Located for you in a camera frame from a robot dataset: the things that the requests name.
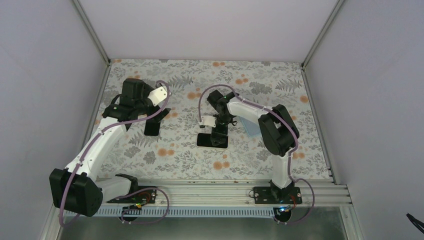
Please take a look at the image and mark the black phone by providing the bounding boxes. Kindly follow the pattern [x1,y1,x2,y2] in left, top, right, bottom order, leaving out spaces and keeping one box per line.
[143,120,161,137]

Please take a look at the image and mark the black smartphone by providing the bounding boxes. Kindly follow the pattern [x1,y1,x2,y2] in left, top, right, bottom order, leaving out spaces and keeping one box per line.
[196,133,228,149]

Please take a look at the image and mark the light blue phone case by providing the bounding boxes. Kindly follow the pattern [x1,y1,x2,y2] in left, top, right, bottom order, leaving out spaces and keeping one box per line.
[239,116,261,137]

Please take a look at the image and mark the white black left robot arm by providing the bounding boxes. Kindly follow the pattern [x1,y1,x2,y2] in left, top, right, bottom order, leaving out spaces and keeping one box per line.
[49,78,171,217]

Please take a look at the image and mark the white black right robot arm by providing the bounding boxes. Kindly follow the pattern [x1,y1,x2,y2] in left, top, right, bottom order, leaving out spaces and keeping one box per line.
[199,90,300,204]

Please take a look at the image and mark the floral patterned table mat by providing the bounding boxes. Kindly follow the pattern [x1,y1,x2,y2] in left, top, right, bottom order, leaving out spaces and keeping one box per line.
[98,58,330,181]

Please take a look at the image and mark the black object at edge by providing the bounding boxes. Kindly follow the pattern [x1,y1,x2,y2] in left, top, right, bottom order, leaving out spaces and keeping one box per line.
[406,213,424,234]

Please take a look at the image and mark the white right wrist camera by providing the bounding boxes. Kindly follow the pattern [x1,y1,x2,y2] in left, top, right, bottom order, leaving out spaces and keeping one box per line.
[198,115,216,128]

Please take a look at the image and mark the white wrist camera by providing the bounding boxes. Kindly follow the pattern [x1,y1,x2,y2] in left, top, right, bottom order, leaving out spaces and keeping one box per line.
[198,115,216,128]
[147,86,168,106]

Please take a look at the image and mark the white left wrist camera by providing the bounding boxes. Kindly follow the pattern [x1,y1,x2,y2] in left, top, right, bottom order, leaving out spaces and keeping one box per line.
[147,86,168,106]

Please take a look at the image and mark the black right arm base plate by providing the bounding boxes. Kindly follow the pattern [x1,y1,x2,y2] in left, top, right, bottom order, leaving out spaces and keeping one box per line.
[252,186,303,205]

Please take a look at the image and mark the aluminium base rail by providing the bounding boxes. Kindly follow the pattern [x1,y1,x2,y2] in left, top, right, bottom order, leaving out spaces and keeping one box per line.
[54,178,352,208]

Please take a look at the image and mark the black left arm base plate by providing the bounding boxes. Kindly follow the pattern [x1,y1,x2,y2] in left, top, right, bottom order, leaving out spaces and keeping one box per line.
[107,189,157,205]

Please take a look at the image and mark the white slotted cable duct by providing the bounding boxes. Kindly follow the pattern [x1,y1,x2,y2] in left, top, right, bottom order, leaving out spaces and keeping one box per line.
[71,206,282,219]

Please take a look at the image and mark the aluminium frame post left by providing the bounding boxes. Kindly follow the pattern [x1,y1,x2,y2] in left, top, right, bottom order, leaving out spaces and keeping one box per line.
[71,0,111,65]

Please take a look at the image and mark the aluminium frame post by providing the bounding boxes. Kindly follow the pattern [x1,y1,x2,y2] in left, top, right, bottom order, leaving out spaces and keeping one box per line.
[71,0,111,65]
[301,0,345,70]

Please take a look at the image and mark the aluminium frame post right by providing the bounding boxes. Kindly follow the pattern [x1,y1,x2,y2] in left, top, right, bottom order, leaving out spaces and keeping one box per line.
[301,0,345,70]

